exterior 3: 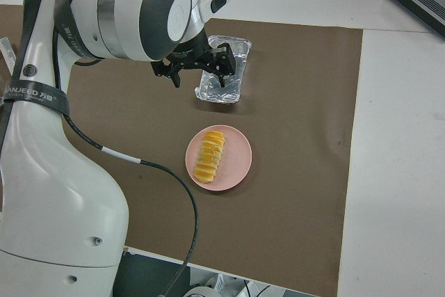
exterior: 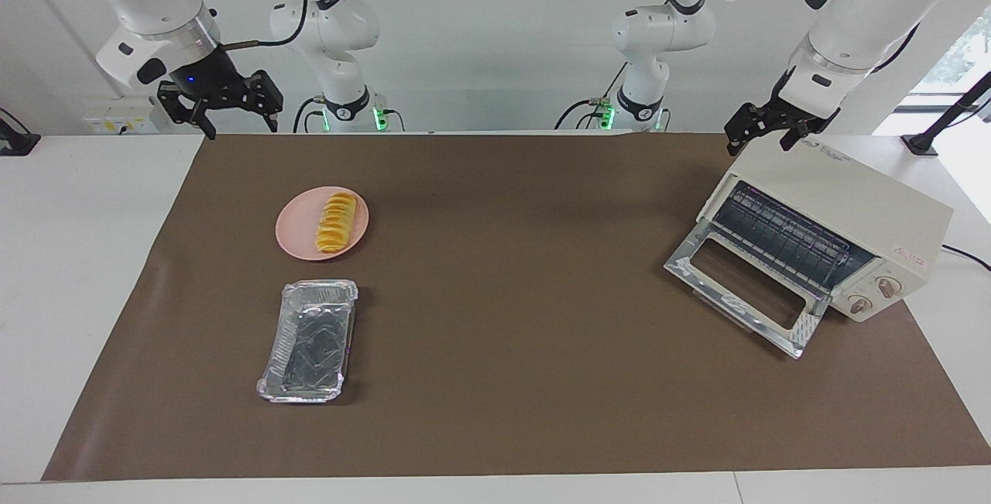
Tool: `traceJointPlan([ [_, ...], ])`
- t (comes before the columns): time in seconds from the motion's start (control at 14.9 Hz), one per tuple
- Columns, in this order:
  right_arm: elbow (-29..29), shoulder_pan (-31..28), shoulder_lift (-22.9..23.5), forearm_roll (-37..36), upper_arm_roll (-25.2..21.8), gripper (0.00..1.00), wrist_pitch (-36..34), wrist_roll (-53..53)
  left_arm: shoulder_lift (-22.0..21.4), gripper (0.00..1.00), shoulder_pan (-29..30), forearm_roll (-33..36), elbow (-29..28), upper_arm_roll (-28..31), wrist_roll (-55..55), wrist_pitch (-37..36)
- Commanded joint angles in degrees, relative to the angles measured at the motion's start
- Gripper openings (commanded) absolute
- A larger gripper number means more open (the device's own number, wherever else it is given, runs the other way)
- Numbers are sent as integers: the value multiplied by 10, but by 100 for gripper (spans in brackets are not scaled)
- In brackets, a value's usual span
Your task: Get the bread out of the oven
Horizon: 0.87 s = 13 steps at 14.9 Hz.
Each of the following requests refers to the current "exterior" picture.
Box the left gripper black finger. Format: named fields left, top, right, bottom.
left=725, top=104, right=768, bottom=157
left=780, top=120, right=814, bottom=153

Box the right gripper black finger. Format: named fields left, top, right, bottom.
left=156, top=84, right=218, bottom=142
left=243, top=70, right=284, bottom=134

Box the golden ridged bread loaf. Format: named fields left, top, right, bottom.
left=315, top=191, right=358, bottom=254

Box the aluminium foil tray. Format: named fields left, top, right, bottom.
left=256, top=279, right=359, bottom=403

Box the cream toaster oven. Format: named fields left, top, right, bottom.
left=697, top=138, right=955, bottom=324

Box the glass oven door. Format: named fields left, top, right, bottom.
left=664, top=219, right=833, bottom=359

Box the pink round plate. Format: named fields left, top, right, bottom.
left=276, top=186, right=370, bottom=262

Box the black table clamp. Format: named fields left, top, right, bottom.
left=0, top=108, right=41, bottom=156

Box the bright window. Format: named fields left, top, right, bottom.
left=902, top=5, right=991, bottom=137

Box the brown table mat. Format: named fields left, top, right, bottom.
left=43, top=132, right=991, bottom=482

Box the black base cable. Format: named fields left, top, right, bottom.
left=554, top=61, right=629, bottom=131
left=293, top=95, right=330, bottom=133

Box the white wall socket box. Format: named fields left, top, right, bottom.
left=83, top=98, right=159, bottom=135

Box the metal oven wire rack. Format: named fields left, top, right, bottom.
left=711, top=180, right=877, bottom=293

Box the black camera stand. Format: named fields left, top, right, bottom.
left=902, top=70, right=991, bottom=156

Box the black oven power cable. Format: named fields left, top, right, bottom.
left=941, top=245, right=991, bottom=271

